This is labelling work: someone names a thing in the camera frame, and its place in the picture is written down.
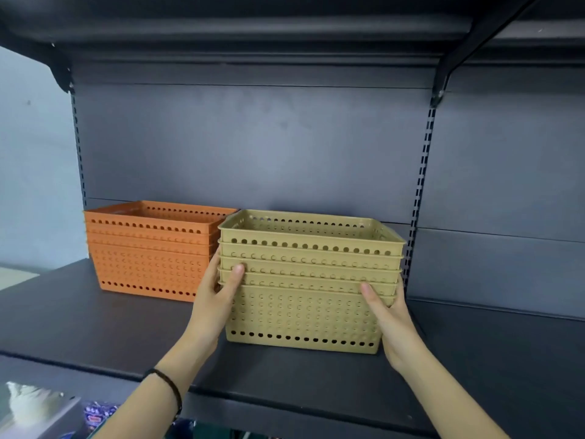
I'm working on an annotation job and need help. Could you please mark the person's right hand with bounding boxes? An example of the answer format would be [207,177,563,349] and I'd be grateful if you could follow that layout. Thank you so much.
[360,277,429,376]

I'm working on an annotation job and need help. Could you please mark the person's left hand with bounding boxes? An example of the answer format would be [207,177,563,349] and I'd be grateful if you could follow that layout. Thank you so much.
[182,255,246,358]

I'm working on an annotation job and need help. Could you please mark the olive yellow perforated plastic basket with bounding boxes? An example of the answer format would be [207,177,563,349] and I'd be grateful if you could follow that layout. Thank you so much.
[218,239,405,271]
[218,252,404,284]
[218,209,407,258]
[218,280,399,355]
[218,266,402,297]

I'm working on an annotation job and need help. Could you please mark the person's left forearm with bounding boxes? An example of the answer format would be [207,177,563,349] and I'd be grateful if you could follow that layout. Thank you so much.
[94,334,221,439]

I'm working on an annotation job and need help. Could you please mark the person's right forearm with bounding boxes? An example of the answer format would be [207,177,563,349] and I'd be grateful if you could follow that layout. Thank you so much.
[394,346,511,439]

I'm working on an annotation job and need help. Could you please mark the orange perforated plastic basket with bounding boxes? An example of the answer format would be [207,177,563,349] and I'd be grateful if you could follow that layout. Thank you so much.
[88,246,218,303]
[85,222,221,246]
[87,239,219,261]
[83,200,239,236]
[86,231,220,254]

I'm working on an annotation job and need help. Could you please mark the slotted metal shelf upright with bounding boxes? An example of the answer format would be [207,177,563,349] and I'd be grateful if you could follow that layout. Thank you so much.
[69,89,88,209]
[404,105,438,291]

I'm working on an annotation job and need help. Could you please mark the dark grey shelf back panel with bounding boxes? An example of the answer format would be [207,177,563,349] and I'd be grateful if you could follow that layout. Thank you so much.
[406,38,585,321]
[72,61,434,227]

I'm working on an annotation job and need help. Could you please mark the dark grey metal shelf board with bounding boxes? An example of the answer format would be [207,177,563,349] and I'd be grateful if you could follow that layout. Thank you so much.
[0,257,585,439]
[0,0,585,66]

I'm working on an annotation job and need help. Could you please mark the blue printed packet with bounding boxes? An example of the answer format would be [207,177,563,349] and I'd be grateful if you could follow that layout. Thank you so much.
[81,401,120,438]

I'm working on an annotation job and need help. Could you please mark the shiny silver plastic package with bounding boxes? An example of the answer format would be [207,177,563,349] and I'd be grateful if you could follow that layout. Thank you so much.
[0,381,84,439]

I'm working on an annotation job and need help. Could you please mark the black hair tie wristband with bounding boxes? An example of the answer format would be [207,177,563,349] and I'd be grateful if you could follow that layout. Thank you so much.
[144,368,184,419]

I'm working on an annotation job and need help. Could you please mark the black metal shelf bracket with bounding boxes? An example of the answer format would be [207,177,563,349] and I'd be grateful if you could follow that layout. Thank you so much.
[0,20,75,95]
[430,0,541,108]

